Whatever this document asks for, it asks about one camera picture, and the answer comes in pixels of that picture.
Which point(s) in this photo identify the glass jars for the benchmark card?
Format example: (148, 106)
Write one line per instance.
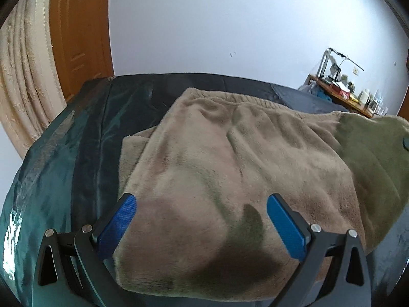
(377, 105)

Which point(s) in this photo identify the beige curtain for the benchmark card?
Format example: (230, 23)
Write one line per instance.
(25, 86)

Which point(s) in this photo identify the grey plastic bag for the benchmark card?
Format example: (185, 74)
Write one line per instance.
(314, 91)

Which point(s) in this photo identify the red box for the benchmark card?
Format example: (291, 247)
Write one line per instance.
(340, 91)

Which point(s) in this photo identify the wooden desk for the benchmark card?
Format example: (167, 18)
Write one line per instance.
(359, 108)

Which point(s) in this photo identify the yellow packet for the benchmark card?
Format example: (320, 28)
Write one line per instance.
(353, 98)

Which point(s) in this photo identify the brown wooden panel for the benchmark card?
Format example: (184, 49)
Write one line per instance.
(405, 108)

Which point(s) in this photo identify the brown fleece blanket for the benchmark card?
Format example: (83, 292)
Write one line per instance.
(223, 150)

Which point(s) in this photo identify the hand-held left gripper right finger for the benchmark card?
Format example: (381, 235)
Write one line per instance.
(287, 227)

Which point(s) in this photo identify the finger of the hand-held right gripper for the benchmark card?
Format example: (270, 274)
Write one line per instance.
(406, 144)

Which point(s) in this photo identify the brown wooden door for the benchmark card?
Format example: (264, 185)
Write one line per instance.
(80, 38)

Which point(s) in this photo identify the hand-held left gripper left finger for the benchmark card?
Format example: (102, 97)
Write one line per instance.
(116, 224)

